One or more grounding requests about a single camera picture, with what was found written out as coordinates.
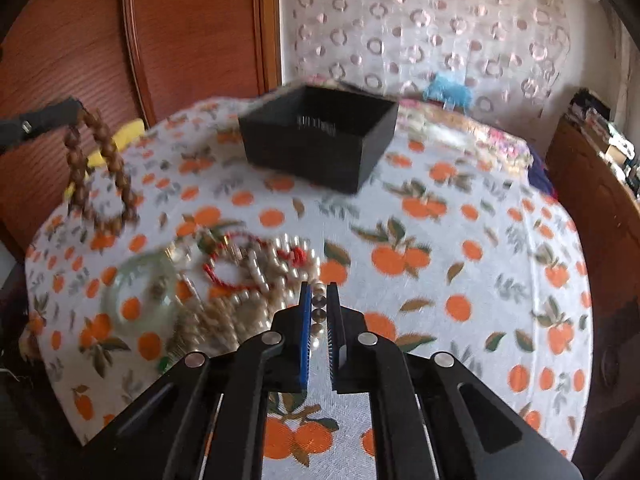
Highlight blue fluffy cloth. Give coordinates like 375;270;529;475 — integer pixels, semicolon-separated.
424;72;477;112

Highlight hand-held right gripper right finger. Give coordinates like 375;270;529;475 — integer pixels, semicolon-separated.
327;282;583;480

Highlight floral blanket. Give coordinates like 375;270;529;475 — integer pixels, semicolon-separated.
399;99;537;177

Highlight brown wooden bead bracelet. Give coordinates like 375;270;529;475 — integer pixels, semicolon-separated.
62;110;142;237

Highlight red cord bracelet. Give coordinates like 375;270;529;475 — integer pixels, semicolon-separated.
202;244;314;295

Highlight pile of boxes and packets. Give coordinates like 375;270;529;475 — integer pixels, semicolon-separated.
566;87;640;192

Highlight yellow cloth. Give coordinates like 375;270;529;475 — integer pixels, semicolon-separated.
65;118;146;197

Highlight white ring print curtain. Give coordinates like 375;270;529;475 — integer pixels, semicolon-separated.
277;0;602;127

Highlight black square box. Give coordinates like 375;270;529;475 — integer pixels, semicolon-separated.
238;83;400;195

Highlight dark purple cloth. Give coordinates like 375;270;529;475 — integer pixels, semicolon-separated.
527;144;559;197

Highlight brown wooden cabinet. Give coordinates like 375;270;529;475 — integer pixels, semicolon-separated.
544;114;640;321

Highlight pale translucent bangle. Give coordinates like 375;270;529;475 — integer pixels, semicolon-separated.
102;252;195;335

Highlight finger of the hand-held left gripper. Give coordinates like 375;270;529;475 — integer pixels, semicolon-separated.
0;96;86;154

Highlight brown wooden headboard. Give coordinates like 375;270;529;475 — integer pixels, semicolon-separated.
0;0;284;262

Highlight white pearl necklace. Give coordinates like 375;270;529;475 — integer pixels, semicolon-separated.
169;232;332;357

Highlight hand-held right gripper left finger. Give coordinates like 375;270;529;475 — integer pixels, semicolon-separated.
82;282;313;480

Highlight orange fruit print tablecloth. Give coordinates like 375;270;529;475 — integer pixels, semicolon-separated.
22;86;592;462

